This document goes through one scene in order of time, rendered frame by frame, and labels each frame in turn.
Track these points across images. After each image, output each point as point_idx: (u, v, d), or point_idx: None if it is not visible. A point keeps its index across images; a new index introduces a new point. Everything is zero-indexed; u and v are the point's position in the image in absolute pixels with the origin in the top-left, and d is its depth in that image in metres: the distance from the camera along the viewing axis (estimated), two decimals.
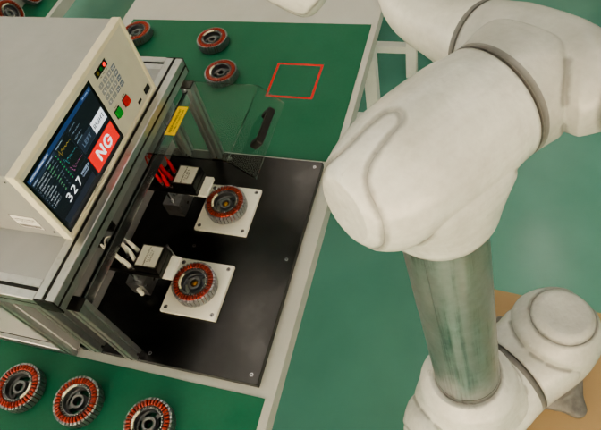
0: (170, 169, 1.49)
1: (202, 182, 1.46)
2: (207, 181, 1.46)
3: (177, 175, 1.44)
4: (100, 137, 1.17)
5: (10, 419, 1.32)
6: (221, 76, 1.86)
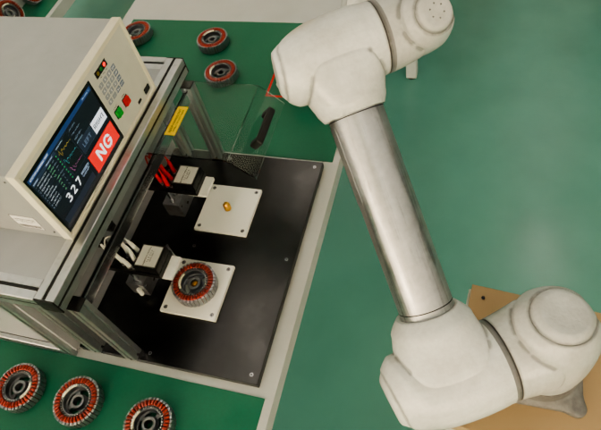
0: (170, 169, 1.49)
1: (202, 182, 1.46)
2: (207, 181, 1.46)
3: (177, 175, 1.44)
4: (100, 137, 1.17)
5: (10, 419, 1.32)
6: (221, 76, 1.86)
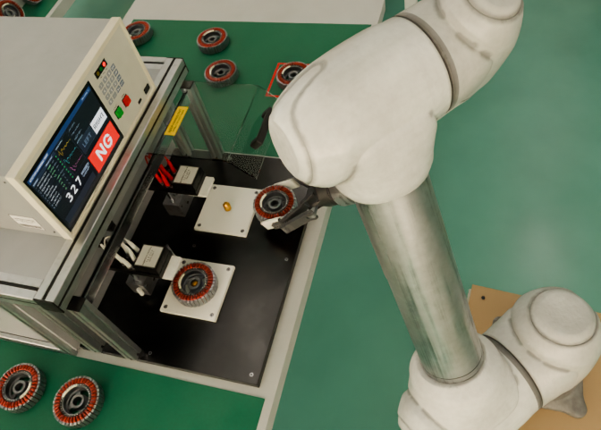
0: (170, 169, 1.49)
1: (202, 182, 1.46)
2: (207, 181, 1.46)
3: (177, 175, 1.44)
4: (100, 137, 1.17)
5: (10, 419, 1.32)
6: (221, 76, 1.86)
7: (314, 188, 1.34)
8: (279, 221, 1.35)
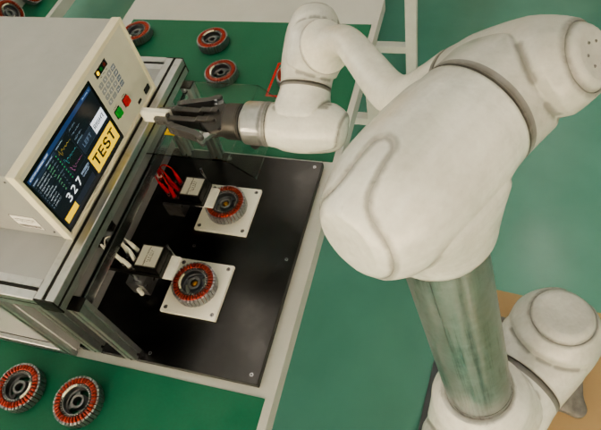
0: (176, 181, 1.53)
1: (207, 193, 1.50)
2: (212, 191, 1.50)
3: (183, 187, 1.48)
4: (100, 137, 1.17)
5: (10, 419, 1.32)
6: (221, 76, 1.86)
7: None
8: (178, 116, 1.21)
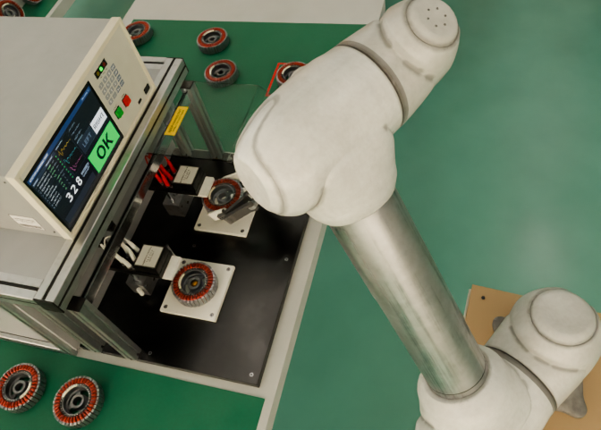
0: (170, 169, 1.49)
1: (202, 182, 1.46)
2: (207, 181, 1.46)
3: (177, 175, 1.44)
4: (100, 137, 1.17)
5: (10, 419, 1.32)
6: (221, 76, 1.86)
7: None
8: None
